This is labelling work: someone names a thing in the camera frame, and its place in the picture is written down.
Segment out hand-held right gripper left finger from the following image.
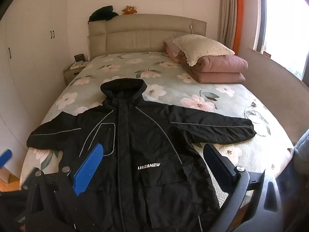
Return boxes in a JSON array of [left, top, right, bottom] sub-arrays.
[[25, 142, 114, 232]]

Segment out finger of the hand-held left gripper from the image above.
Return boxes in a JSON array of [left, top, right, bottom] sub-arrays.
[[0, 149, 13, 168]]

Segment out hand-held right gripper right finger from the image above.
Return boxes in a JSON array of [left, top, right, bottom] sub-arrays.
[[203, 143, 278, 232]]

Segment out black hooded jacket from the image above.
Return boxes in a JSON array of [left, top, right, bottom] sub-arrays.
[[26, 78, 256, 232]]

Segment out grey blue cloth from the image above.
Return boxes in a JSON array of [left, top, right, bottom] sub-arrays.
[[293, 128, 309, 166]]

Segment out beige nightstand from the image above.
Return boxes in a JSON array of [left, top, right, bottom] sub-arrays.
[[63, 61, 92, 86]]

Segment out folded pink quilt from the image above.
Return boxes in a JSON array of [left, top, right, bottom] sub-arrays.
[[164, 39, 249, 84]]

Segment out grey padded window bench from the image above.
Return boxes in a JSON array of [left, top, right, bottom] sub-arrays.
[[238, 48, 309, 137]]

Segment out papers on nightstand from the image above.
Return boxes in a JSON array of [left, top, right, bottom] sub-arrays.
[[70, 61, 88, 70]]

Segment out white wardrobe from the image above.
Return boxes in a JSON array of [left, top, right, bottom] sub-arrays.
[[0, 0, 90, 151]]

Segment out cream dotted pillow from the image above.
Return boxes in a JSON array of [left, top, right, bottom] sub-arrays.
[[172, 34, 235, 67]]

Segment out beige padded headboard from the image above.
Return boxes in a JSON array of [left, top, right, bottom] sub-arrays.
[[87, 14, 207, 61]]

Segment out orange curtain strip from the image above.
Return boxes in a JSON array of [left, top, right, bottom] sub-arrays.
[[233, 0, 243, 54]]

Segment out window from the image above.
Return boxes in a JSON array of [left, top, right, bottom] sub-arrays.
[[252, 0, 309, 81]]

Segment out beige curtain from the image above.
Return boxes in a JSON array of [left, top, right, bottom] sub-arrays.
[[218, 0, 238, 50]]

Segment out dark clothing bundle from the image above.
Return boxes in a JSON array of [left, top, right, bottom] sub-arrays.
[[88, 5, 119, 23]]

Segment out brown plush toy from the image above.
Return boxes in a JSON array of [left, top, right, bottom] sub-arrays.
[[122, 5, 138, 15]]

